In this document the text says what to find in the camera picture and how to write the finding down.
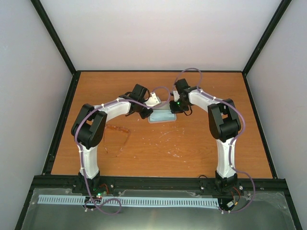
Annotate orange transparent sunglasses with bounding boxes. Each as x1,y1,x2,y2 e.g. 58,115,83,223
103,124,131,157

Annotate black enclosure frame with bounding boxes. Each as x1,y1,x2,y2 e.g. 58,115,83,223
15,0,291,230

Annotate pink glasses case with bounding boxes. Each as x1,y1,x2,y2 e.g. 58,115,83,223
147,101,177,124

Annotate grey metal base plate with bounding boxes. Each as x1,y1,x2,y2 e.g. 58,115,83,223
22,189,295,230

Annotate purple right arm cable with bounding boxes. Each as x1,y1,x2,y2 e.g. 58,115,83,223
173,67,256,214

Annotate light blue cleaning cloth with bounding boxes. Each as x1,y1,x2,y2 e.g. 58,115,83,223
149,110,177,122

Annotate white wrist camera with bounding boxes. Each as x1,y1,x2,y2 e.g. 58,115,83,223
145,92,161,107
173,90,180,102

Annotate light blue slotted cable duct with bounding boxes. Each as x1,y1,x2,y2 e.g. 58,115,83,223
37,195,219,209

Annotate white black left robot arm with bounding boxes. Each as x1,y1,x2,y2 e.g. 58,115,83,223
71,84,153,193

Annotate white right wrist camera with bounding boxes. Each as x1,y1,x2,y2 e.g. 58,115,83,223
173,90,180,102

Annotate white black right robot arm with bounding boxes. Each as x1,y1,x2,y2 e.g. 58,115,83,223
170,79,241,194

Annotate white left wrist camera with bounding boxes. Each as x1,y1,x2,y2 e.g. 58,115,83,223
145,92,161,107

